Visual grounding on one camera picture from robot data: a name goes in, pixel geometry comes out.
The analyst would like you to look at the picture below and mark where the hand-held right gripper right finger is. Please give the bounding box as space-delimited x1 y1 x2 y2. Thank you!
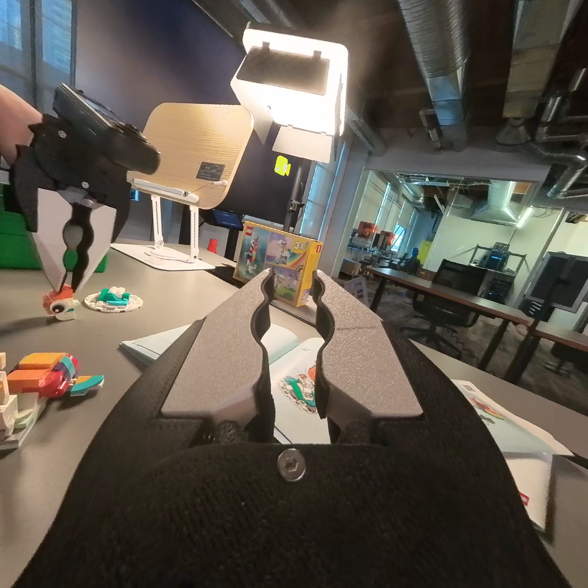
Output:
312 269 423 444

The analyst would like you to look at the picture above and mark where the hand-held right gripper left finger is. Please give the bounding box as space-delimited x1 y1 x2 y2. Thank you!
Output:
161 269 277 444

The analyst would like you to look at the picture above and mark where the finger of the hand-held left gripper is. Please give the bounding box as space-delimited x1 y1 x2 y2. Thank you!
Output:
35 186 77 295
73 204 117 291

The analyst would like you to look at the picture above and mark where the green plastic bin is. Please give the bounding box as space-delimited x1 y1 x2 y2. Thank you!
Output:
0 181 108 272

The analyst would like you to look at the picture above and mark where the orange lego brick assembly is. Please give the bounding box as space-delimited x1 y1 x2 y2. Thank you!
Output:
42 284 77 321

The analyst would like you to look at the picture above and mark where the pale blue instruction booklet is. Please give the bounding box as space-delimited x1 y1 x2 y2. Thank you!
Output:
120 322 332 444

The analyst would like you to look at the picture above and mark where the colourful lego model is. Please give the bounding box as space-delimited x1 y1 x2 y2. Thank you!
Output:
0 351 105 449

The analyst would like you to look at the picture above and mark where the white teal lego model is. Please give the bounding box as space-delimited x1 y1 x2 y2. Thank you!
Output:
84 286 145 314

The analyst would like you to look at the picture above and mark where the yellow lego box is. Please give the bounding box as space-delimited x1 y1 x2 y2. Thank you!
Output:
232 220 324 308

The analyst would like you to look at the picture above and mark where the person's left hand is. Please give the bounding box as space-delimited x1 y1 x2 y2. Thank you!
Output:
0 85 44 162

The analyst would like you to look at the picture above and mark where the white paper sign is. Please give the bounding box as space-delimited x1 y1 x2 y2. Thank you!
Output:
345 277 371 309

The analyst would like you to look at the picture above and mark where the long wooden desk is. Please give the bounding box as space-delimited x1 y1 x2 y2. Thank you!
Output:
365 266 534 369

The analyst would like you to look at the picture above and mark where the wooden side table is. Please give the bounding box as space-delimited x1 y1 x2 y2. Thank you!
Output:
110 102 256 272

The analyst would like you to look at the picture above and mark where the black office chair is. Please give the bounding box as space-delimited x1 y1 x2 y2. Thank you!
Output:
400 258 488 360

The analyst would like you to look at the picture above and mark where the small blue screen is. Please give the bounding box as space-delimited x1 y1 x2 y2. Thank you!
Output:
210 209 244 231

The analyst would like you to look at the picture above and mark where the closed unicorn cover instruction booklet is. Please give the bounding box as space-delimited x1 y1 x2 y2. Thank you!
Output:
452 379 575 458

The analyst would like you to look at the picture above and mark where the metal stand pole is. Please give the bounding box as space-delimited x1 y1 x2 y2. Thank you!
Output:
282 161 307 233

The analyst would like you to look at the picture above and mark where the brown desk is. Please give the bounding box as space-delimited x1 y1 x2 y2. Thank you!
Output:
503 321 588 386

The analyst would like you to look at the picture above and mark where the small white leaflet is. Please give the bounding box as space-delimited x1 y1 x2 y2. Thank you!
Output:
501 452 557 533

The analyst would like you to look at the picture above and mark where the steel extractor hood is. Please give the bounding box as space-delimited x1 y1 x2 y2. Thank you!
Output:
470 180 525 227

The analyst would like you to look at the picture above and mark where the dark screen on stand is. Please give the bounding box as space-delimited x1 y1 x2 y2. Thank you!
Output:
523 251 588 323

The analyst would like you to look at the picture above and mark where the bright light panel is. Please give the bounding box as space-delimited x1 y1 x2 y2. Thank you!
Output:
230 28 349 164

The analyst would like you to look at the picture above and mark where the silver ventilation duct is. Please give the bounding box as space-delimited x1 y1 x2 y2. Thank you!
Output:
397 0 470 151

